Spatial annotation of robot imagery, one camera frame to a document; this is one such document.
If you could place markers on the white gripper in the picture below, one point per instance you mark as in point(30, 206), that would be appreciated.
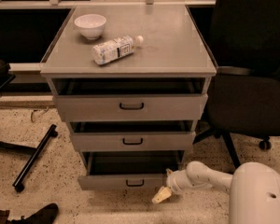
point(174, 184)

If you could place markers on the grey bottom drawer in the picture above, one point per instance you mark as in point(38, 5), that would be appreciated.
point(128, 169)

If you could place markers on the grey drawer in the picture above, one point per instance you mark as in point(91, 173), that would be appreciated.
point(128, 169)
point(132, 141)
point(130, 107)

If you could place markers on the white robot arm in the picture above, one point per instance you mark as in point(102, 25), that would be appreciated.
point(253, 189)

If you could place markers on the grey top drawer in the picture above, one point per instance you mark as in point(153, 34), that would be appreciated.
point(130, 107)

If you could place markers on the grey middle drawer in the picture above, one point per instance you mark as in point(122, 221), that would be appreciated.
point(132, 141)

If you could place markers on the grey drawer cabinet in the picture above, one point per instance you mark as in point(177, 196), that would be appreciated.
point(172, 60)

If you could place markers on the black office chair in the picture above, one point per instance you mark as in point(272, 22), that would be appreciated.
point(244, 95)

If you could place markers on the white labelled plastic bottle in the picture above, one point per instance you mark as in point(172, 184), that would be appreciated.
point(116, 48)

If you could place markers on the white ceramic bowl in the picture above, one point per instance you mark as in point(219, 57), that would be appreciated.
point(91, 26)

